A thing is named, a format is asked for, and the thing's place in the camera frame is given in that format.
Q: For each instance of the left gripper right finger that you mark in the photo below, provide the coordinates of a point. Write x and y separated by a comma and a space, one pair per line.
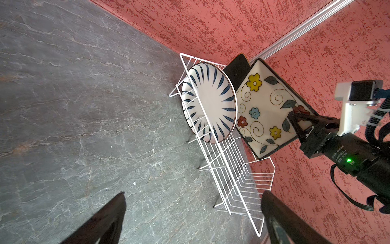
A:
284, 226

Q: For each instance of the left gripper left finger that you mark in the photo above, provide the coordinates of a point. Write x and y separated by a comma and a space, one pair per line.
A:
104, 227

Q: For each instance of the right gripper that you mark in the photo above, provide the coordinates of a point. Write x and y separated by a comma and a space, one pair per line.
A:
368, 164

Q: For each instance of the floral square plate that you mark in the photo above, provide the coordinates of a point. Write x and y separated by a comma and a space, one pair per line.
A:
264, 102

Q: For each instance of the white wire dish rack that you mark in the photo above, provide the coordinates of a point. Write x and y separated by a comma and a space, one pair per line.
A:
240, 189

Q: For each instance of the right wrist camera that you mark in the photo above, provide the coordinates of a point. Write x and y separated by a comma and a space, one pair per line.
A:
358, 98

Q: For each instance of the right corner aluminium profile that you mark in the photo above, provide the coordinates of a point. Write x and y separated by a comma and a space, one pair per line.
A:
313, 21

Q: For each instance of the black plate yellow rim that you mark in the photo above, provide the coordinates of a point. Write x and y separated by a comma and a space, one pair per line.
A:
237, 70

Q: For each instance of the white round bowl plate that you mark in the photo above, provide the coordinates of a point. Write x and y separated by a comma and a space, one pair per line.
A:
209, 102

